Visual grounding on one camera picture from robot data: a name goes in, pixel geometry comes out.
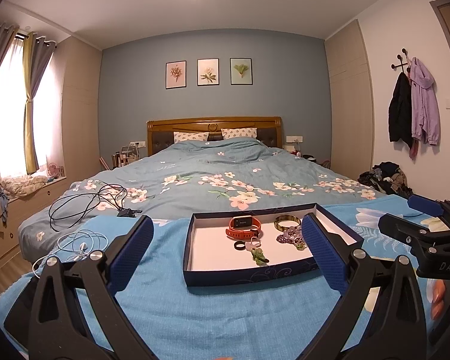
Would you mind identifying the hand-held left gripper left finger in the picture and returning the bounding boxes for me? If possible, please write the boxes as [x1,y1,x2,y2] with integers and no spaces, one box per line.
[4,215,155,360]

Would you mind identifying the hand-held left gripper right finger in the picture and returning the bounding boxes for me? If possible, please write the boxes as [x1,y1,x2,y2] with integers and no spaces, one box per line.
[301,213,436,360]

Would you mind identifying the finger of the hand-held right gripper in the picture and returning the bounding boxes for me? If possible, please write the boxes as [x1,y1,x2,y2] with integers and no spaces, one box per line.
[378,213,450,259]
[408,194,450,227]

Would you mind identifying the clear crystal bead bracelet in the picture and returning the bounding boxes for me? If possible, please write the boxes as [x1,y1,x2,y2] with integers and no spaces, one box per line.
[285,232,309,252]

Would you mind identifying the purple beaded bracelet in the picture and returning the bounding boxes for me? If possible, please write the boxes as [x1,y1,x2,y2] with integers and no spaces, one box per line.
[277,228,308,246]

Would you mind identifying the green jade bangle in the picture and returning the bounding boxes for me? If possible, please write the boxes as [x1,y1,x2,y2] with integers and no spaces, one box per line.
[274,214,302,232]

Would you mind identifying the dark blue shallow box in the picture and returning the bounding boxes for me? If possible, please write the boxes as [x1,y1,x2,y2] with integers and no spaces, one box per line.
[182,202,362,287]

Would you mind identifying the orange smartwatch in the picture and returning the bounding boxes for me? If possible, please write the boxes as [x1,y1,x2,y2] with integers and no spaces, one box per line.
[226,215,265,240]

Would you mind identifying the person's right hand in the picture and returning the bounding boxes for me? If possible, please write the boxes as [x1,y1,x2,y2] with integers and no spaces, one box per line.
[431,280,450,321]

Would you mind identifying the pile of dark clothes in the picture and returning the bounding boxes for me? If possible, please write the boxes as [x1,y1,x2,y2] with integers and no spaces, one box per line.
[357,161,413,199]

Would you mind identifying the white earphones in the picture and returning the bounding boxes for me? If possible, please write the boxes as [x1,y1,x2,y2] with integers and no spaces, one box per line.
[32,230,109,271]

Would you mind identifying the bright blue flower blanket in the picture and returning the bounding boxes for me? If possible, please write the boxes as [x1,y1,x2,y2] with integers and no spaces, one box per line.
[0,200,450,360]

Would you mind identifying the black jacket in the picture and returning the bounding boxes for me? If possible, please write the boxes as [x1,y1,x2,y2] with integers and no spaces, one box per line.
[388,71,414,149]

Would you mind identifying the cluster of cosmetic bottles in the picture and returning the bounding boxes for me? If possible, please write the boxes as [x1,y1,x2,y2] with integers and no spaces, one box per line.
[99,142,148,169]

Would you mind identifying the purple jacket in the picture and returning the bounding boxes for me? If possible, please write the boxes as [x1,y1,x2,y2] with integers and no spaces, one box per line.
[409,57,441,147]

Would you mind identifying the blue floral duvet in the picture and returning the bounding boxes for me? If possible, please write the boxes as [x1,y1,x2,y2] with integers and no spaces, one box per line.
[18,137,394,267]

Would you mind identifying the beige built-in wardrobe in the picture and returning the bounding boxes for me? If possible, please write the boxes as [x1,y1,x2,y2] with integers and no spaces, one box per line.
[324,19,374,182]

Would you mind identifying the beige window seat cabinet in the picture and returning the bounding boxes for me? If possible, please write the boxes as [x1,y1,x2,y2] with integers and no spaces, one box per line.
[0,176,71,267]

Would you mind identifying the crumpled floral bedding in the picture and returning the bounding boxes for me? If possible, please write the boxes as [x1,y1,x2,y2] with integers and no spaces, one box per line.
[0,175,47,196]

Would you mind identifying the dotted white pillow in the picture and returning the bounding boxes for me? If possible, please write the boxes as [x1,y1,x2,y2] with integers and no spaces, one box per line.
[220,127,258,140]
[173,131,210,144]

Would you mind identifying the wooden bed headboard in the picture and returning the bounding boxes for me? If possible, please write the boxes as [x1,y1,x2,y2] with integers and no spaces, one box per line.
[147,116,284,158]

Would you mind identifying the grey and yellow curtain panel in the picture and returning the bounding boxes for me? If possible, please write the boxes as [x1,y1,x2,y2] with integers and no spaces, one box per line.
[22,32,57,175]

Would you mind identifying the pink flower framed picture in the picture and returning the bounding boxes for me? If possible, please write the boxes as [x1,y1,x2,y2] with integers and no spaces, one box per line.
[165,61,187,90]

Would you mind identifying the sheer white curtain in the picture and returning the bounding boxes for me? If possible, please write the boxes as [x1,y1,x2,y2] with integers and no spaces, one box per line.
[0,41,55,181]

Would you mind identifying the white flower framed picture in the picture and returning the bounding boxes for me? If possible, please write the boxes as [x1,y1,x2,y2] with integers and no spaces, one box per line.
[197,58,220,87]

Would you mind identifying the green leaf framed picture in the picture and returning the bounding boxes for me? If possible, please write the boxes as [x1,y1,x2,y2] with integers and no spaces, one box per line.
[230,58,254,85]

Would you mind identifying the black charging cable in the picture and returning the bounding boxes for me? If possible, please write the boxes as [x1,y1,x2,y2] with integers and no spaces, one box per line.
[49,180,141,233]

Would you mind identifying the black wall coat hooks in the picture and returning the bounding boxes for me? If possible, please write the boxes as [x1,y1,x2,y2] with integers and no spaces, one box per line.
[391,48,411,74]

